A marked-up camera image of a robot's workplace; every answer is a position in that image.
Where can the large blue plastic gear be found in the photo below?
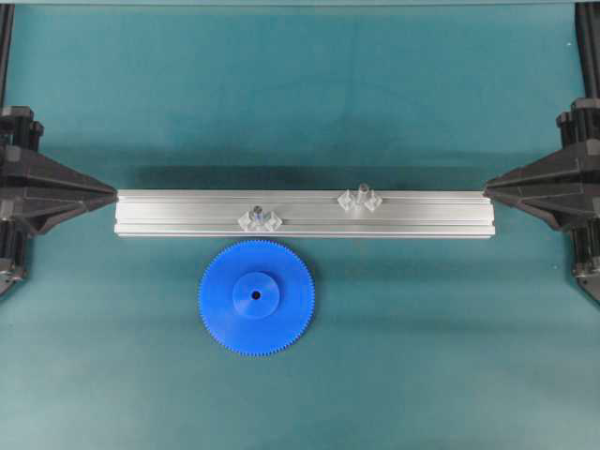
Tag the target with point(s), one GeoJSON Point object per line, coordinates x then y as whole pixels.
{"type": "Point", "coordinates": [256, 298]}

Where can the left steel shaft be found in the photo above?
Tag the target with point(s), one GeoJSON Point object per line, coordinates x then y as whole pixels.
{"type": "Point", "coordinates": [257, 213]}

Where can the clear left shaft bracket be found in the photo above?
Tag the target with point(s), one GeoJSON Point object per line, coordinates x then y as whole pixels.
{"type": "Point", "coordinates": [270, 223]}

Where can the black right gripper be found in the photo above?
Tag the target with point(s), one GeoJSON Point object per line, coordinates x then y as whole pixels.
{"type": "Point", "coordinates": [578, 125]}

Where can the right steel shaft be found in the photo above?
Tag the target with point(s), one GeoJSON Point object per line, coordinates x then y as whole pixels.
{"type": "Point", "coordinates": [361, 195]}

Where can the clear right shaft bracket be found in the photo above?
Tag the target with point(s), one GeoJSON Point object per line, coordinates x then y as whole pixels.
{"type": "Point", "coordinates": [347, 201]}

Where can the clear shaft bracket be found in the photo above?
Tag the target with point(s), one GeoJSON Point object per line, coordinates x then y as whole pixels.
{"type": "Point", "coordinates": [347, 201]}
{"type": "Point", "coordinates": [270, 223]}

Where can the silver aluminium extrusion rail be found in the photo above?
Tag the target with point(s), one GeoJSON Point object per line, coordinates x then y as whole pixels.
{"type": "Point", "coordinates": [304, 213]}

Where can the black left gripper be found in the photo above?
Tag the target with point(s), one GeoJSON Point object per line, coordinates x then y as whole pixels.
{"type": "Point", "coordinates": [20, 133]}

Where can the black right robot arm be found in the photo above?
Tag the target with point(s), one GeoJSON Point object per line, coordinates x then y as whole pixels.
{"type": "Point", "coordinates": [562, 188]}

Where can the steel shaft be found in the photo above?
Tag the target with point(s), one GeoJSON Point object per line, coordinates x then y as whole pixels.
{"type": "Point", "coordinates": [257, 213]}
{"type": "Point", "coordinates": [361, 195]}

